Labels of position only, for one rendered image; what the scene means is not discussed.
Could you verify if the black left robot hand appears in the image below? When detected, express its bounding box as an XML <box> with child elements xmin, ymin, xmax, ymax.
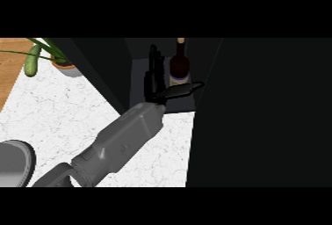
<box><xmin>143</xmin><ymin>44</ymin><xmax>207</xmax><ymax>106</ymax></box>

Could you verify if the dark wine bottle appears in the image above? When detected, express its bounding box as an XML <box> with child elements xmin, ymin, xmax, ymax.
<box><xmin>168</xmin><ymin>37</ymin><xmax>192</xmax><ymax>87</ymax></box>

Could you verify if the dark grey cabinet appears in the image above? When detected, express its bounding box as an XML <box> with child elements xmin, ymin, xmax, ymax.
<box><xmin>50</xmin><ymin>37</ymin><xmax>225</xmax><ymax>116</ymax></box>

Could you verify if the dark grey cabinet door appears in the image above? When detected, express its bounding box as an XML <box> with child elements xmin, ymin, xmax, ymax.
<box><xmin>186</xmin><ymin>37</ymin><xmax>332</xmax><ymax>188</ymax></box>

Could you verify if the potted green plant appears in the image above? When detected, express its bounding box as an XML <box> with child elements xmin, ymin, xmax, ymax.
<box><xmin>0</xmin><ymin>37</ymin><xmax>84</xmax><ymax>78</ymax></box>

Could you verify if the green cucumber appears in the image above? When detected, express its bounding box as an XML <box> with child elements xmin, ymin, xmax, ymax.
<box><xmin>24</xmin><ymin>44</ymin><xmax>43</xmax><ymax>78</ymax></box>

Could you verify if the brown wooden board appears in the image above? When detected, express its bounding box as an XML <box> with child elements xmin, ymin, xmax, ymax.
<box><xmin>0</xmin><ymin>37</ymin><xmax>37</xmax><ymax>113</ymax></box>

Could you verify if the grey round pan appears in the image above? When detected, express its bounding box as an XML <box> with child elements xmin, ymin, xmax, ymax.
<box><xmin>0</xmin><ymin>139</ymin><xmax>37</xmax><ymax>188</ymax></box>

